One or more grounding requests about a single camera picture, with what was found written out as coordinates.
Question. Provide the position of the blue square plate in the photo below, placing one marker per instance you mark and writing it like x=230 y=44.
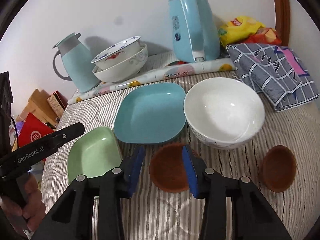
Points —
x=150 y=112

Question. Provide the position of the light blue electric kettle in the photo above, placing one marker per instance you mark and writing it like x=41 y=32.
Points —
x=192 y=30

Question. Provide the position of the red orange snack bag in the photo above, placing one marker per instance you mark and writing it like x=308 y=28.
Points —
x=267 y=36

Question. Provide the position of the striped quilt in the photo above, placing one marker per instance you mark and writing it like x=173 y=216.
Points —
x=287 y=135

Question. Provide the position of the yellow snack bag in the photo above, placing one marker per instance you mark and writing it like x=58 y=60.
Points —
x=237 y=32

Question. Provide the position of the folded grey checked cloth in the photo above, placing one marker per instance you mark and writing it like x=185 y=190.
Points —
x=270 y=75

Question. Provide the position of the large white bowl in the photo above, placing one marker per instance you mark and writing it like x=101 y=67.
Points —
x=225 y=110

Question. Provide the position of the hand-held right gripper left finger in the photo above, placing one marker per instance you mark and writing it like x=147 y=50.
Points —
x=137 y=170

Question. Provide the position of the white bowl red blue print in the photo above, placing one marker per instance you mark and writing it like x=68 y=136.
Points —
x=117 y=52

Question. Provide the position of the green square plate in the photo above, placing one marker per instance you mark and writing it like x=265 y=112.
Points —
x=92 y=155

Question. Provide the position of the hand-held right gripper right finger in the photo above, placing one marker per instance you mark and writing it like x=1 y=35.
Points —
x=191 y=175

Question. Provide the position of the teal thermos jug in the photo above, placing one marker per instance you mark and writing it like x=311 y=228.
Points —
x=75 y=65

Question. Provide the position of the white bowl grey scroll print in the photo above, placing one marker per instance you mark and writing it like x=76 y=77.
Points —
x=125 y=70

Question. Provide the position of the red paper bag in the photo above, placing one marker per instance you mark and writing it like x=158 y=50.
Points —
x=32 y=130

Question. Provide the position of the brown wooden frame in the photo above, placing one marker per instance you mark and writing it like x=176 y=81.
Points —
x=281 y=12

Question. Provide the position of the cardboard box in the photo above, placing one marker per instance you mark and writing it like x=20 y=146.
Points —
x=35 y=102

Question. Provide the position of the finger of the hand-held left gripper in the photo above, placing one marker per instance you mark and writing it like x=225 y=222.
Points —
x=68 y=132

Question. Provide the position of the patterned box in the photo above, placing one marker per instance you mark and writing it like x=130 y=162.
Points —
x=56 y=103

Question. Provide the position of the small brown bowl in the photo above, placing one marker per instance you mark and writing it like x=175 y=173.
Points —
x=167 y=170
x=278 y=170

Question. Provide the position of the fruit print table mat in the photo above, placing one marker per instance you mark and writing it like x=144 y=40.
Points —
x=175 y=73

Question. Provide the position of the person's left hand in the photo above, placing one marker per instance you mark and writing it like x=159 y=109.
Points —
x=35 y=200

